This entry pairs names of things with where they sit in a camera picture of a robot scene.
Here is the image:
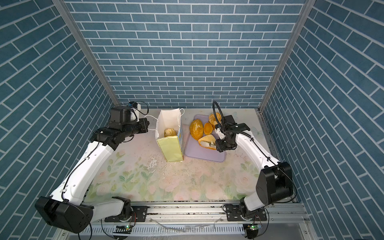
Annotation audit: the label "sugar-topped knotted bread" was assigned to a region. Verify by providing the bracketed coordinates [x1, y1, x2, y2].
[209, 113, 222, 127]

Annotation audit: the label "small round orange bun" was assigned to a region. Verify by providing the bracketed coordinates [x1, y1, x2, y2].
[204, 122, 214, 135]

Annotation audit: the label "triangular pastry bread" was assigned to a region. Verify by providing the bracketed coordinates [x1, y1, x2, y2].
[198, 135, 217, 150]

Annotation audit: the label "metal tongs with white tips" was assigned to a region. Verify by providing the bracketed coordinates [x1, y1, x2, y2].
[200, 141, 216, 150]

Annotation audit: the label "large oval brown bread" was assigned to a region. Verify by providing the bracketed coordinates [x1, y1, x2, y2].
[190, 119, 204, 141]

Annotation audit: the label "pretzel ring bread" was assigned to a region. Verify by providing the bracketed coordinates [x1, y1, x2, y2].
[164, 128, 178, 138]

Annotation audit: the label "white and green paper bag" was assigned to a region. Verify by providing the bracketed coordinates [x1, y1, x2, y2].
[145, 108, 185, 162]

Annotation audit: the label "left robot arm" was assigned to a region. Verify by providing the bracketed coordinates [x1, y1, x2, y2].
[35, 102, 149, 234]

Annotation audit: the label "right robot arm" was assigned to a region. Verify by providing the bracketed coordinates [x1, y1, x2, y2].
[215, 115, 294, 215]

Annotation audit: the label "floral table mat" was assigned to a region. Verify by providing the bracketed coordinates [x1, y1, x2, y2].
[85, 109, 260, 203]

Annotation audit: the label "black corrugated cable hose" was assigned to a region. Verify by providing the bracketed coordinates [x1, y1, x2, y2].
[212, 100, 271, 160]

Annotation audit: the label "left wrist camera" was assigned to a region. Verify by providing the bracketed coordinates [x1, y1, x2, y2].
[128, 101, 149, 122]

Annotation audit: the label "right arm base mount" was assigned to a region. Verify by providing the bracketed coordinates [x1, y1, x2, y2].
[222, 199, 267, 222]

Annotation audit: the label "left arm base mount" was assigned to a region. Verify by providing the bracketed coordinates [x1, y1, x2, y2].
[105, 196, 148, 223]

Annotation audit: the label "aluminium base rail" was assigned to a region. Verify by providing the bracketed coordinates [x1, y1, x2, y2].
[56, 200, 313, 240]

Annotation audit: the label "aluminium corner post left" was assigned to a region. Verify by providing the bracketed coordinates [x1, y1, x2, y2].
[52, 0, 121, 106]

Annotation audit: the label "aluminium corner post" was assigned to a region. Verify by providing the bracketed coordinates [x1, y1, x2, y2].
[52, 0, 121, 106]
[258, 0, 316, 113]

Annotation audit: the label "aluminium corner post right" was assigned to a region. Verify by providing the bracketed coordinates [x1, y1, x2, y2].
[258, 0, 316, 113]

